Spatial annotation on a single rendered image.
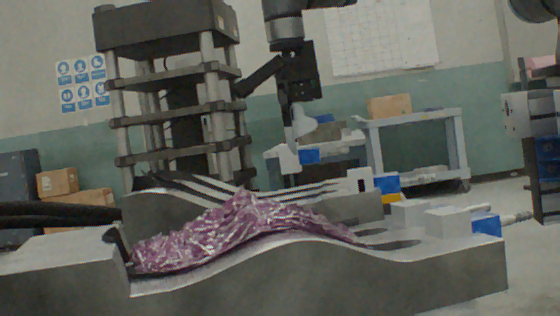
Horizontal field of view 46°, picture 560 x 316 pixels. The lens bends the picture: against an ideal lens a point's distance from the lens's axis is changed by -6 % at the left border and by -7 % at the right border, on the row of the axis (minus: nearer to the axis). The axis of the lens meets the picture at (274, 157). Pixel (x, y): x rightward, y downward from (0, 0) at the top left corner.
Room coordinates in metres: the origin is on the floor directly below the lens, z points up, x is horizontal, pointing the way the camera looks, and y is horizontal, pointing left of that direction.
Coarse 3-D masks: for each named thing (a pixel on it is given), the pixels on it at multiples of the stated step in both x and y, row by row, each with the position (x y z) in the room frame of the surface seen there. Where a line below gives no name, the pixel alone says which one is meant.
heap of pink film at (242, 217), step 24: (240, 192) 0.82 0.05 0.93; (216, 216) 0.81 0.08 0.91; (240, 216) 0.72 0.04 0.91; (264, 216) 0.69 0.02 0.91; (288, 216) 0.69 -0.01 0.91; (312, 216) 0.70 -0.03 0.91; (144, 240) 0.78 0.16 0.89; (168, 240) 0.71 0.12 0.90; (192, 240) 0.71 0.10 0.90; (216, 240) 0.69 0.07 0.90; (240, 240) 0.68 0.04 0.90; (144, 264) 0.69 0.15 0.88; (168, 264) 0.68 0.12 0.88; (192, 264) 0.67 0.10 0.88
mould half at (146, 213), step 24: (144, 192) 1.00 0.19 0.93; (168, 192) 1.00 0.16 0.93; (216, 192) 1.13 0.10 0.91; (312, 192) 1.10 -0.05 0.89; (336, 192) 1.02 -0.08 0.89; (144, 216) 1.00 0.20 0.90; (168, 216) 1.00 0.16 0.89; (192, 216) 0.99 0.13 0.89; (336, 216) 0.97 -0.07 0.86; (360, 216) 0.97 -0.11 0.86; (384, 216) 0.96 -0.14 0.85
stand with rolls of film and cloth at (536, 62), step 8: (536, 56) 6.15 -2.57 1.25; (544, 56) 6.14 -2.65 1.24; (552, 56) 6.13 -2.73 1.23; (520, 64) 6.13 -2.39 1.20; (528, 64) 6.20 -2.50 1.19; (536, 64) 6.07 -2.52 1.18; (544, 64) 6.07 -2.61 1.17; (552, 64) 6.08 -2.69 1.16; (520, 72) 6.14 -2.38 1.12; (528, 72) 6.22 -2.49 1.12; (528, 184) 6.39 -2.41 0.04
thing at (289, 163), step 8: (280, 144) 1.36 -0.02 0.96; (296, 144) 1.31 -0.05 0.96; (280, 152) 1.31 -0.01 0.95; (288, 152) 1.31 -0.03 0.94; (296, 152) 1.31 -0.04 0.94; (304, 152) 1.31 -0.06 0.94; (312, 152) 1.31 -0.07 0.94; (320, 152) 1.33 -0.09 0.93; (328, 152) 1.32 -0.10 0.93; (336, 152) 1.32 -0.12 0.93; (344, 152) 1.32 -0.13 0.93; (280, 160) 1.31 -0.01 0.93; (288, 160) 1.31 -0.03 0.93; (296, 160) 1.31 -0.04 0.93; (304, 160) 1.31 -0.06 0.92; (312, 160) 1.31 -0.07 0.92; (320, 160) 1.31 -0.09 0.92; (288, 168) 1.31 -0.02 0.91; (296, 168) 1.31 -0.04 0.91
